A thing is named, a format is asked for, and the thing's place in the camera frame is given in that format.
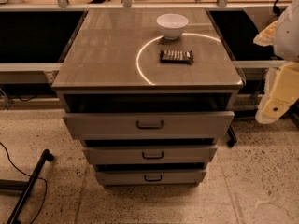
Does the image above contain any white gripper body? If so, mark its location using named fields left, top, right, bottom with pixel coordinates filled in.
left=255, top=62, right=299, bottom=124

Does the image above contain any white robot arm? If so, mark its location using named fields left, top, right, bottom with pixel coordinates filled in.
left=253, top=0, right=299, bottom=124

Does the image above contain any white ceramic bowl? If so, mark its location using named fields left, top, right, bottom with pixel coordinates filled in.
left=156, top=13, right=189, bottom=40

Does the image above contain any grey drawer cabinet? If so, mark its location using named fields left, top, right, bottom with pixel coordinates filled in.
left=50, top=7, right=245, bottom=188

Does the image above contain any black cabinet caster wheel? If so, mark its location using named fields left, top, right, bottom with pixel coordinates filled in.
left=227, top=127, right=237, bottom=147

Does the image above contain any black floor stand bar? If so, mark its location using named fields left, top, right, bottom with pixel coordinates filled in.
left=7, top=149, right=54, bottom=224

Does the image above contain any grey drawer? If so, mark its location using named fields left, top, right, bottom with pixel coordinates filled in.
left=83, top=145, right=217, bottom=165
left=64, top=111, right=234, bottom=140
left=95, top=169, right=206, bottom=186

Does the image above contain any black floor cable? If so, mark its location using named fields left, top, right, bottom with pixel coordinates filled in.
left=0, top=142, right=49, bottom=224

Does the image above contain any dark snack bar packet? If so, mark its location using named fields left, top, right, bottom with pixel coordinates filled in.
left=160, top=50, right=193, bottom=64

